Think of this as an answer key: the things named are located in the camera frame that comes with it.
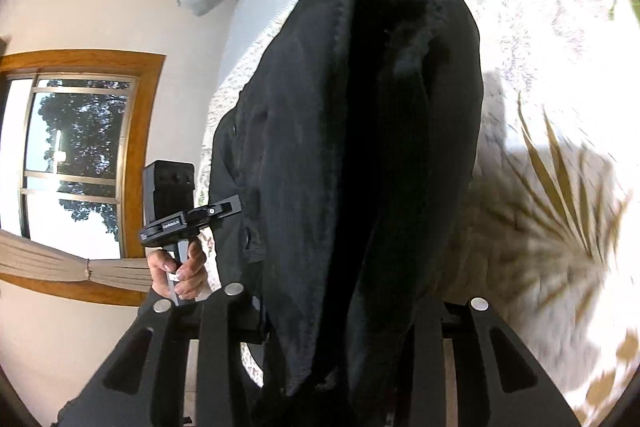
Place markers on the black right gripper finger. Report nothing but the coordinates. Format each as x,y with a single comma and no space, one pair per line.
256,323

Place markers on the black pants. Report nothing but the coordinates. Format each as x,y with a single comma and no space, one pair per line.
350,149

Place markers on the person's left hand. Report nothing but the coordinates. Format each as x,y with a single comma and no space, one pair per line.
191,276

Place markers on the wooden framed window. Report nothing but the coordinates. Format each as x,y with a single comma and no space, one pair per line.
74,133

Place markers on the beige curtain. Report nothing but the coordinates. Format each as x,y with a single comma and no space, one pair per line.
24,258

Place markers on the floral quilted bedspread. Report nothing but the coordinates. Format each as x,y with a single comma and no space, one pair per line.
550,229

